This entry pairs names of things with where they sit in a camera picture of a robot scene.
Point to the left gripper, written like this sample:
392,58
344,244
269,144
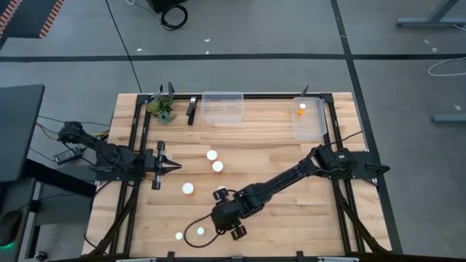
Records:
159,163

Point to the green potted plant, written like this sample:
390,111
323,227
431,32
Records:
162,107

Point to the black computer mouse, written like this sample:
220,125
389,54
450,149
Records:
10,225

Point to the grey side table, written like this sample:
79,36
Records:
22,196

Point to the black floor box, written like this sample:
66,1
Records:
164,4

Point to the white ball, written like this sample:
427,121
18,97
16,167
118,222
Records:
188,188

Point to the narrow orange pill bottle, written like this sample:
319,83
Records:
302,106

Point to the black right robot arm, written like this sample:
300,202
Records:
284,178

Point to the black power adapter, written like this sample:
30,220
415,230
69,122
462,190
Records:
67,154

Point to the black mat orange striped edge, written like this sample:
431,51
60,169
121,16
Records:
25,18

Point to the grey metal table foot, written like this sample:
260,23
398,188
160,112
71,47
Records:
448,118
418,22

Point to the black caster wheel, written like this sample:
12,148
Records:
40,255

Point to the black metal table frame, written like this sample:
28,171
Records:
269,96

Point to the clear plastic bin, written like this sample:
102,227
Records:
309,125
222,109

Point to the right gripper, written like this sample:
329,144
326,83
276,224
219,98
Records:
225,214

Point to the black desk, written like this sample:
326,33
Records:
18,131

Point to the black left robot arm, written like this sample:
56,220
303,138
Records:
109,153

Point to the black angled stand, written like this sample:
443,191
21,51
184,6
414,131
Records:
191,111

